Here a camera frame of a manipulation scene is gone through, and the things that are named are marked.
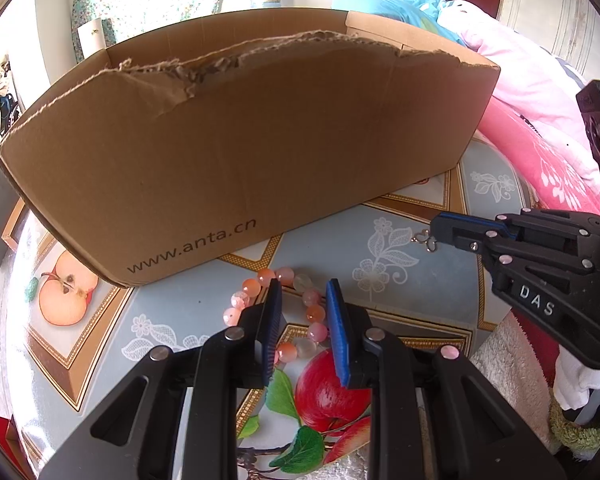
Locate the beige cardboard roll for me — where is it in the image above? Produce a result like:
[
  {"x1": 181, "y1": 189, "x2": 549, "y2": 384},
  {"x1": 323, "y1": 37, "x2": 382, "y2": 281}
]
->
[{"x1": 77, "y1": 16, "x2": 106, "y2": 58}]

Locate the wheelchair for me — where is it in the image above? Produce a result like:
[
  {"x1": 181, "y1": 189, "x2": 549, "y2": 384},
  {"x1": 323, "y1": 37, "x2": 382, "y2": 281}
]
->
[{"x1": 0, "y1": 92, "x2": 25, "y2": 131}]

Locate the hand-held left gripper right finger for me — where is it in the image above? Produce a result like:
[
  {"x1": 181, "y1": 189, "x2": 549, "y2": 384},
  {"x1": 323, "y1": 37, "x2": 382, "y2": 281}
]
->
[{"x1": 326, "y1": 280, "x2": 566, "y2": 480}]

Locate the green fuzzy cloth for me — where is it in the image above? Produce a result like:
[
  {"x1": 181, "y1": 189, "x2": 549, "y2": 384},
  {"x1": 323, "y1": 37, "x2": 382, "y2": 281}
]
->
[{"x1": 550, "y1": 404, "x2": 600, "y2": 458}]

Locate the beige fluffy cloth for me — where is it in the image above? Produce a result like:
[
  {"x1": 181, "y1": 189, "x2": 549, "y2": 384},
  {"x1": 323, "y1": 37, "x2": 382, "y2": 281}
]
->
[{"x1": 472, "y1": 315, "x2": 561, "y2": 397}]

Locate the brown cardboard box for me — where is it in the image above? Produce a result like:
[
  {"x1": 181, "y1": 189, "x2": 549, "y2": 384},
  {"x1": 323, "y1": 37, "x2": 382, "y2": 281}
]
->
[{"x1": 0, "y1": 7, "x2": 502, "y2": 288}]

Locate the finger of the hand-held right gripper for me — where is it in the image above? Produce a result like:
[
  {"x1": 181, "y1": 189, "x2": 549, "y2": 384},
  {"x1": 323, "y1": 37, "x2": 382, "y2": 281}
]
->
[
  {"x1": 429, "y1": 220, "x2": 600, "y2": 274},
  {"x1": 431, "y1": 209, "x2": 600, "y2": 242}
]

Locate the blue and pink cartoon quilt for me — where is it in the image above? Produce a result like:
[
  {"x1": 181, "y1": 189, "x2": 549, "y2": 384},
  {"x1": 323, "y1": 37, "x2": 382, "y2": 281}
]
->
[{"x1": 331, "y1": 0, "x2": 600, "y2": 181}]

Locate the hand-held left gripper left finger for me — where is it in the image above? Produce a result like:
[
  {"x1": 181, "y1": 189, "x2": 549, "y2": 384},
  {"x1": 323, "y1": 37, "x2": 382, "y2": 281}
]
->
[{"x1": 39, "y1": 280, "x2": 283, "y2": 480}]

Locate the pink bead bracelet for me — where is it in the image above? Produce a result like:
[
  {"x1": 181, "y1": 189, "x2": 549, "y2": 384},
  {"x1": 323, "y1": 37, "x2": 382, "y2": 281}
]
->
[{"x1": 222, "y1": 267, "x2": 331, "y2": 366}]

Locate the red cloth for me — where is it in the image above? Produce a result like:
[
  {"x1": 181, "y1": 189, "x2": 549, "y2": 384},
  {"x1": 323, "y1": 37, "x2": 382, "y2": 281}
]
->
[{"x1": 509, "y1": 305, "x2": 563, "y2": 358}]

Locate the white panelled cabinet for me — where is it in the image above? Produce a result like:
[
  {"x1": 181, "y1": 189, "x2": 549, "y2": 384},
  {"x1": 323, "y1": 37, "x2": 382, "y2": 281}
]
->
[{"x1": 497, "y1": 0, "x2": 588, "y2": 73}]

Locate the fruit print tablecloth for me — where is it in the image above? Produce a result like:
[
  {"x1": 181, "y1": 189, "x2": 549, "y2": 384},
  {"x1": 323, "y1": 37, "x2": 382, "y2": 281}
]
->
[{"x1": 5, "y1": 137, "x2": 526, "y2": 480}]

